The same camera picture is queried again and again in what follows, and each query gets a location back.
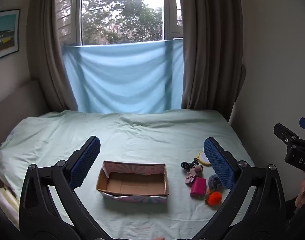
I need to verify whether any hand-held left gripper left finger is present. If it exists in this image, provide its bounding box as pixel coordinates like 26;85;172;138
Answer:
19;136;110;233

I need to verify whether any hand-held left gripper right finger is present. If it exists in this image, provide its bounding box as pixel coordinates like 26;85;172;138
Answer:
203;137;286;233

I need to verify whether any grey fluffy scrunchie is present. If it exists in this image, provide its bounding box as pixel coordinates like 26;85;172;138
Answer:
208;174;224;192

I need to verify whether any pink fabric sock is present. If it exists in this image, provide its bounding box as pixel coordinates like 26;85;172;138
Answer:
185;165;204;186

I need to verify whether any orange fluffy pompom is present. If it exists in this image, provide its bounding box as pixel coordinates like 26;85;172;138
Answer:
206;191;222;207

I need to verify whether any cardboard box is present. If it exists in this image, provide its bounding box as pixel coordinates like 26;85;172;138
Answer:
96;161;170;203

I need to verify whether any person's right hand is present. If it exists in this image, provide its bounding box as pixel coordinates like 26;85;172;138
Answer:
295;177;305;208

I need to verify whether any round yellow-rimmed mirror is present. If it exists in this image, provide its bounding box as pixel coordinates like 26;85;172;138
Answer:
196;151;212;167

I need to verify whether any magenta pouch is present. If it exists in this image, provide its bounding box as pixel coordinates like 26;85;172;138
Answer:
190;177;207;197

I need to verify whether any beige upholstered headboard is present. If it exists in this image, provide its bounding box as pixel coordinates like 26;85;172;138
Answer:
0;80;50;152

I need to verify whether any light blue hanging cloth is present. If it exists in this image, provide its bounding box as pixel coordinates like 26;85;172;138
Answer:
62;40;185;114

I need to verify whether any window with shutters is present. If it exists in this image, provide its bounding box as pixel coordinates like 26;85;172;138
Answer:
56;0;185;46

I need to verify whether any framed wall picture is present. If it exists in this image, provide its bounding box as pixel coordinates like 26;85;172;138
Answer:
0;9;20;62

